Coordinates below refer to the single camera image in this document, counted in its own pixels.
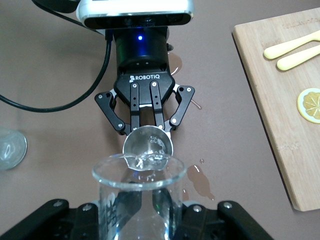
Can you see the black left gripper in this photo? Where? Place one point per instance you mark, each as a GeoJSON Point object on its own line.
{"type": "Point", "coordinates": [142, 57]}

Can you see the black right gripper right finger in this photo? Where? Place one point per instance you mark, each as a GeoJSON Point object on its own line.
{"type": "Point", "coordinates": [225, 222]}

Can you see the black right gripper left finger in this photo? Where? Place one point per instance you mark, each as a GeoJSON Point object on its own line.
{"type": "Point", "coordinates": [50, 220]}

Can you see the steel jigger measuring cup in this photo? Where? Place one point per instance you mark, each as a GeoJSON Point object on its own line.
{"type": "Point", "coordinates": [140, 142]}

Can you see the clear glass shaker cup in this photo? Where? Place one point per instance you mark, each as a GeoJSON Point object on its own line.
{"type": "Point", "coordinates": [140, 212]}

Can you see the medium liquid puddle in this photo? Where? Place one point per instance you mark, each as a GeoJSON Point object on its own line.
{"type": "Point", "coordinates": [200, 181]}

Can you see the large liquid puddle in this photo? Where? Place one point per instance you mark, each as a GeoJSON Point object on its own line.
{"type": "Point", "coordinates": [176, 63]}

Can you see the small liquid streak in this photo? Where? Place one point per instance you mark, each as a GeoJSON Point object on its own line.
{"type": "Point", "coordinates": [197, 104]}

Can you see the green sleeved glass bottle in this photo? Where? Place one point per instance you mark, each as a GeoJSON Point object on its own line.
{"type": "Point", "coordinates": [11, 150]}

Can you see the wooden cutting board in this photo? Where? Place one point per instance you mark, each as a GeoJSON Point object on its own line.
{"type": "Point", "coordinates": [282, 112]}

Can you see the lemon slice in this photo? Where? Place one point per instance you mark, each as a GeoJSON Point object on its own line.
{"type": "Point", "coordinates": [311, 105]}

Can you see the yellow plastic knife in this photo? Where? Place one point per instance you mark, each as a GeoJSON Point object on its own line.
{"type": "Point", "coordinates": [282, 48]}

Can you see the yellow plastic fork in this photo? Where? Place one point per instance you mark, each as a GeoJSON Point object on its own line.
{"type": "Point", "coordinates": [295, 60]}

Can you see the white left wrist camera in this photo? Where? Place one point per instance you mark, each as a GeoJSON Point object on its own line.
{"type": "Point", "coordinates": [135, 10]}

